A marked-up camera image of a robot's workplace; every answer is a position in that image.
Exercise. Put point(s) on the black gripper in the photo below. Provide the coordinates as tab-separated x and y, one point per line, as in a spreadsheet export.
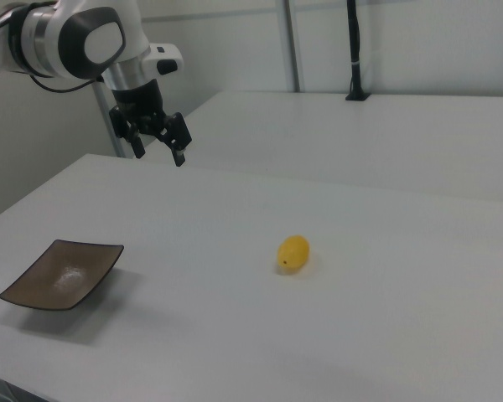
140	102

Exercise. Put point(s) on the yellow lemon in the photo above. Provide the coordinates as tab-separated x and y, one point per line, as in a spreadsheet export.
293	253

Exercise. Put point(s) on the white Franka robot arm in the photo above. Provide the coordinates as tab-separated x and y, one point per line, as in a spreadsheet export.
46	37

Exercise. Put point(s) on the brown square ceramic plate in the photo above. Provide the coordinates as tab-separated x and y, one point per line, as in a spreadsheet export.
63	276

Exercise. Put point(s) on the black pole with base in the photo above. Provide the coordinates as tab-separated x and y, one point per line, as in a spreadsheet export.
354	46

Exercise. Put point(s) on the grey metal frame post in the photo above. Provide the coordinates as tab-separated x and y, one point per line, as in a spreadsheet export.
109	121
293	46

